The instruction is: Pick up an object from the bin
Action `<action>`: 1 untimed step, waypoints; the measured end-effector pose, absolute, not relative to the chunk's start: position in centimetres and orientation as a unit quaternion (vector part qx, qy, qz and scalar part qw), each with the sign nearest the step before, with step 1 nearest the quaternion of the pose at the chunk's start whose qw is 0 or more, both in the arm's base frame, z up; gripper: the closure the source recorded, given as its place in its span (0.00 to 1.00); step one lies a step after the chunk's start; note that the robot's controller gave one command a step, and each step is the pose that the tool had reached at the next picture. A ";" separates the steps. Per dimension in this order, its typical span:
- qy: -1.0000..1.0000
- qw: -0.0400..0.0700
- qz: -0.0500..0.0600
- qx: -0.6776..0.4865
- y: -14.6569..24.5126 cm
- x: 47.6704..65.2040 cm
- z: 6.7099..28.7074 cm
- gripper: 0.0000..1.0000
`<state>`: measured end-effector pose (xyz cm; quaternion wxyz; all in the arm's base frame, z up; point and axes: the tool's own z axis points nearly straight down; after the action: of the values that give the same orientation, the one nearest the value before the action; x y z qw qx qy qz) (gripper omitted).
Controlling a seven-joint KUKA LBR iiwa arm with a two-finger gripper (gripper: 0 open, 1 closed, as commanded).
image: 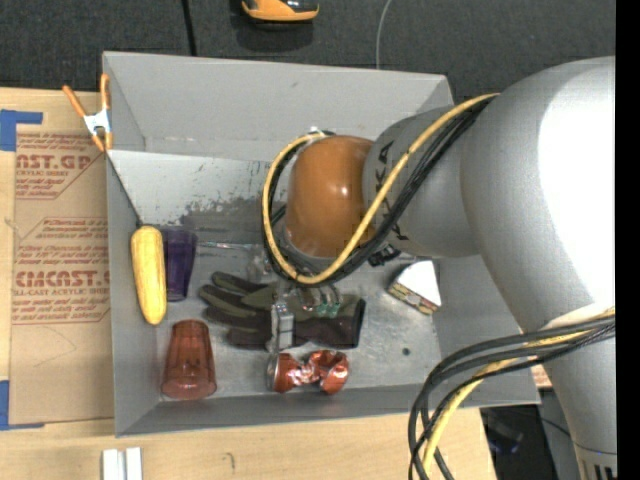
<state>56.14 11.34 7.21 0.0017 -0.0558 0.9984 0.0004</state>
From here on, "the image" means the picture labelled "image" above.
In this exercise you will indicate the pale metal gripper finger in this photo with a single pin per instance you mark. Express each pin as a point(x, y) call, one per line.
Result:
point(283, 325)
point(257, 268)

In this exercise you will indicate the black cylinder on white bracket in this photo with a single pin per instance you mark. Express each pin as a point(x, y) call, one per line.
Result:
point(385, 257)

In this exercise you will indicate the orange clear plastic cup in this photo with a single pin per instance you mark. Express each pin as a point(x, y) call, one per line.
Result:
point(189, 363)

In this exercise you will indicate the yellow toy corn cob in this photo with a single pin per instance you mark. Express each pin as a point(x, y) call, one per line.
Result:
point(148, 275)

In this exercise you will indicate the dark brown and green glove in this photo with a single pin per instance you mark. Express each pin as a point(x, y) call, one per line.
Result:
point(240, 313)

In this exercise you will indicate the crushed red metal can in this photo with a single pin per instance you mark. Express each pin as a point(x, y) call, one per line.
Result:
point(305, 373)

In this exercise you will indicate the white box with patterned edge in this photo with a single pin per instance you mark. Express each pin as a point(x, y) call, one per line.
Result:
point(420, 283)

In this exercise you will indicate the brown cardboard board red print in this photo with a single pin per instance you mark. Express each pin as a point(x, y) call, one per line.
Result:
point(55, 318)

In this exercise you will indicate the grey metal bin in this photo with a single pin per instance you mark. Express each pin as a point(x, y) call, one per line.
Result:
point(210, 113)

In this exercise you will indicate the purple clear plastic cup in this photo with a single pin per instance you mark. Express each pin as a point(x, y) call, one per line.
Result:
point(179, 263)

